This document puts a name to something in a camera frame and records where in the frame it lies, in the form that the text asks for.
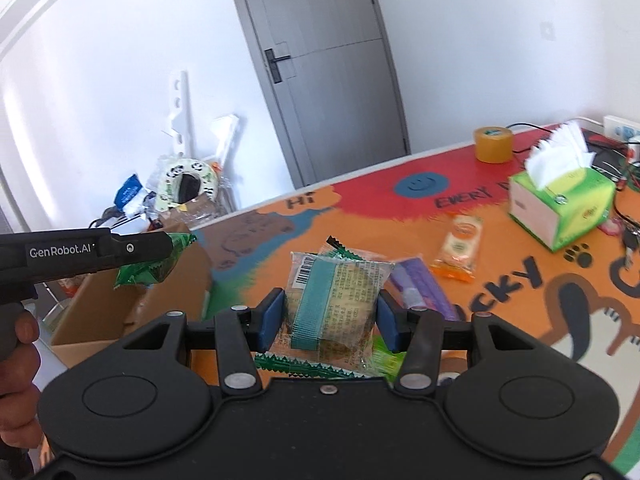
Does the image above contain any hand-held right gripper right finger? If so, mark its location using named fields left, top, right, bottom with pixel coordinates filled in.
left=375, top=290, right=543, bottom=397

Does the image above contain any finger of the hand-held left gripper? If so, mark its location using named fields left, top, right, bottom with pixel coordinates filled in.
left=111, top=231, right=174, bottom=267

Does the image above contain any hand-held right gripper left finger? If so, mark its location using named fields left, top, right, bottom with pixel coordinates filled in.
left=120, top=287, right=286, bottom=397

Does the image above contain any purple snack packet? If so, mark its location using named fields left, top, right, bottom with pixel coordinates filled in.
left=389, top=257, right=462, bottom=322

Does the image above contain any green zigzag-edged snack packet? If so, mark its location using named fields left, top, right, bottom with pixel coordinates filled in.
left=254, top=236, right=407, bottom=382

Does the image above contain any clear teal-striped pastry packet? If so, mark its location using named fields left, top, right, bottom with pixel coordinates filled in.
left=279, top=250, right=396, bottom=378

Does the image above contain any large cardboard box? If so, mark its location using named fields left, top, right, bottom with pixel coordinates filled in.
left=42, top=200, right=217, bottom=370

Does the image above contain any person's left hand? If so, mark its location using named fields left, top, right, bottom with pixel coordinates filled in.
left=0, top=317, right=44, bottom=449

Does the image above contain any blue and white bag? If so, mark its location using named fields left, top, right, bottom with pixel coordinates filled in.
left=113, top=174, right=147, bottom=217

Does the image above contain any small taped cardboard box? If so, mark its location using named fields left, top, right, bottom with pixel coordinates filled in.
left=159, top=192, right=220, bottom=227

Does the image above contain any beige snack packet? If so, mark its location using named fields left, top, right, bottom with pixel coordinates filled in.
left=430, top=214, right=486, bottom=284

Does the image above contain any colourful printed table mat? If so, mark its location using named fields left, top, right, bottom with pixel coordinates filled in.
left=190, top=121, right=640, bottom=480

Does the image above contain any short white plastic rack piece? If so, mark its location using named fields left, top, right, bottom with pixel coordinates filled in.
left=209, top=115, right=242, bottom=183

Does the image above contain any tall white plastic rack piece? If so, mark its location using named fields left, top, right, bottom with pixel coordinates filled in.
left=161, top=71, right=194, bottom=157

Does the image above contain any yellow tape roll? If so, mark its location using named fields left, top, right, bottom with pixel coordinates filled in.
left=473, top=126, right=513, bottom=164

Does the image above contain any green tissue box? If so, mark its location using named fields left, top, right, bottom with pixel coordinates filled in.
left=507, top=121, right=617, bottom=253

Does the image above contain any grey door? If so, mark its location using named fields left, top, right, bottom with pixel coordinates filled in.
left=222, top=0, right=412, bottom=189

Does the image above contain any bunch of keys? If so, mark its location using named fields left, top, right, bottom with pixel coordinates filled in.
left=620, top=227, right=640, bottom=263

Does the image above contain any white power strip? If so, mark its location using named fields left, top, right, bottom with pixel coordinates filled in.
left=602, top=115, right=640, bottom=145

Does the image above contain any panda-print padded ring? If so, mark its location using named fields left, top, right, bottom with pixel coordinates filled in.
left=154, top=156, right=222, bottom=212

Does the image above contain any black door handle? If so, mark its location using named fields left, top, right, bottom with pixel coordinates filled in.
left=263, top=48, right=292, bottom=84

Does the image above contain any black cable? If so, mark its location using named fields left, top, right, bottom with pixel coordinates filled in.
left=504, top=122, right=563, bottom=135

